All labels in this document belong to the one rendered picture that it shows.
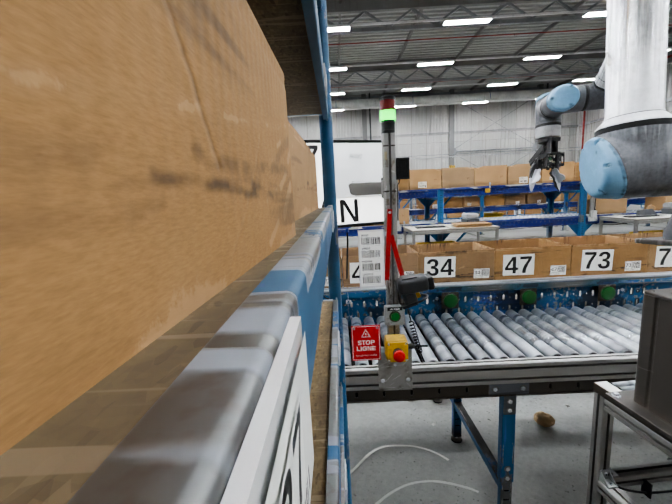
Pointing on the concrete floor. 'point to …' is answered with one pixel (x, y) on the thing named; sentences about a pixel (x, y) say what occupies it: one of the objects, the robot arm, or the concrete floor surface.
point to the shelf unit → (214, 351)
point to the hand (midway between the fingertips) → (544, 189)
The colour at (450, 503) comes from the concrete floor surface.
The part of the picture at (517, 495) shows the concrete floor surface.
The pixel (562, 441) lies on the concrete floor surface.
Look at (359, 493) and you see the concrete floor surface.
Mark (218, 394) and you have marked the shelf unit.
